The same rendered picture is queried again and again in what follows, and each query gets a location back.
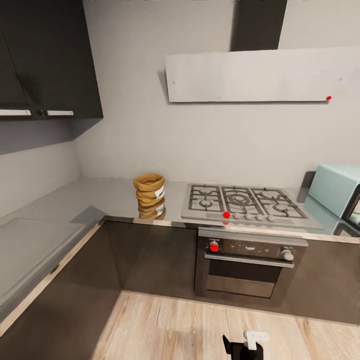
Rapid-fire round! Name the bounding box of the microwave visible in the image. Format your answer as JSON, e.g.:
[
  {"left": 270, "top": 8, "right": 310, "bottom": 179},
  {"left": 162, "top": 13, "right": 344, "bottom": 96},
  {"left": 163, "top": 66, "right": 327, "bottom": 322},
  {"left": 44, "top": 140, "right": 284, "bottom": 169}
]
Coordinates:
[{"left": 308, "top": 163, "right": 360, "bottom": 232}]

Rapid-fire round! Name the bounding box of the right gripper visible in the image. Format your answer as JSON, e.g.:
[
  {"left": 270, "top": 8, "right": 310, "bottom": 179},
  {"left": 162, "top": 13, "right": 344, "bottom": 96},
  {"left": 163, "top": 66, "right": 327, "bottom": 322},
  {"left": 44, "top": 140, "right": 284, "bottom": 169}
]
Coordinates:
[{"left": 222, "top": 335, "right": 264, "bottom": 360}]

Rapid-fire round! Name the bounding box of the popcorn bag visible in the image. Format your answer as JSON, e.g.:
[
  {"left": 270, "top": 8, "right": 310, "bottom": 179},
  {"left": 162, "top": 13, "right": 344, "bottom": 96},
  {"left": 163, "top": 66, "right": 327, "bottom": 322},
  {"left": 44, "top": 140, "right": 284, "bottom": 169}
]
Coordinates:
[{"left": 133, "top": 173, "right": 166, "bottom": 207}]

